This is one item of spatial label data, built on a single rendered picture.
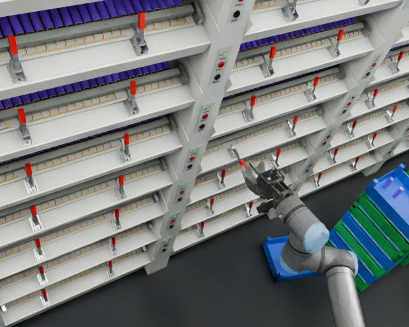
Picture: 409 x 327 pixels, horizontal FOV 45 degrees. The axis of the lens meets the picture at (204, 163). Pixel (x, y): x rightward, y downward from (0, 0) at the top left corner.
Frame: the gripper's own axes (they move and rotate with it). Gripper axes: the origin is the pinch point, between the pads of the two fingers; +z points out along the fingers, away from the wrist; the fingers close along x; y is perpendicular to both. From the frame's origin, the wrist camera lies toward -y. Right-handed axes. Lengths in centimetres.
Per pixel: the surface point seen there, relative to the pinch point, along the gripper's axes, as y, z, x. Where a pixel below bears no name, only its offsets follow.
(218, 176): -16.8, 13.4, 0.4
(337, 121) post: -1, 6, -50
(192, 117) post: 30.0, 1.4, 25.2
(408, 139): -55, 19, -141
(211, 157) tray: 0.1, 9.9, 8.4
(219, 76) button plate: 44.7, -1.6, 20.7
